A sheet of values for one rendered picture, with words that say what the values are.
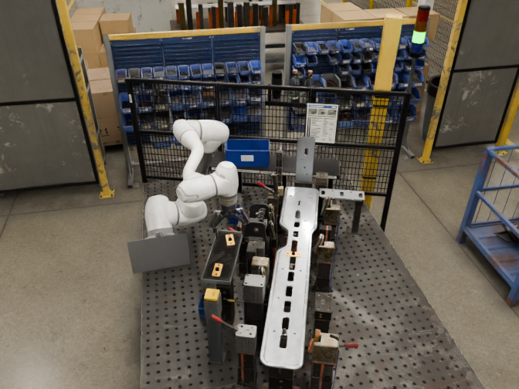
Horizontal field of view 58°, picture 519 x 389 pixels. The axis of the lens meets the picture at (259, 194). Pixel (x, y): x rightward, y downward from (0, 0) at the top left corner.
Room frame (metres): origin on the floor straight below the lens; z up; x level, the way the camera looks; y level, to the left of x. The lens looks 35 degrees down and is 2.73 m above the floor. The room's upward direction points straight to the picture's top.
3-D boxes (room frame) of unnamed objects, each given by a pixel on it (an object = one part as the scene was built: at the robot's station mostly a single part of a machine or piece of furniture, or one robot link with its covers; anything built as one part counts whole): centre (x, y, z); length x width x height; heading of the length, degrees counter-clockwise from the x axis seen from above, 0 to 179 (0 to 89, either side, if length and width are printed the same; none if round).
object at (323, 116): (2.91, -0.42, 1.30); 0.23 x 0.02 x 0.31; 82
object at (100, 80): (5.32, 2.03, 0.52); 1.21 x 0.81 x 1.05; 15
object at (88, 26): (6.72, 2.20, 0.52); 1.20 x 0.80 x 1.05; 8
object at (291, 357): (1.90, -0.19, 1.00); 1.38 x 0.22 x 0.02; 172
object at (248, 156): (2.86, 0.08, 1.10); 0.30 x 0.17 x 0.13; 89
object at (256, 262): (1.78, -0.01, 0.89); 0.13 x 0.11 x 0.38; 82
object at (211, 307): (1.48, 0.21, 0.92); 0.08 x 0.08 x 0.44; 82
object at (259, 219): (2.04, 0.00, 0.94); 0.18 x 0.13 x 0.49; 172
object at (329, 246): (1.95, -0.37, 0.87); 0.12 x 0.09 x 0.35; 82
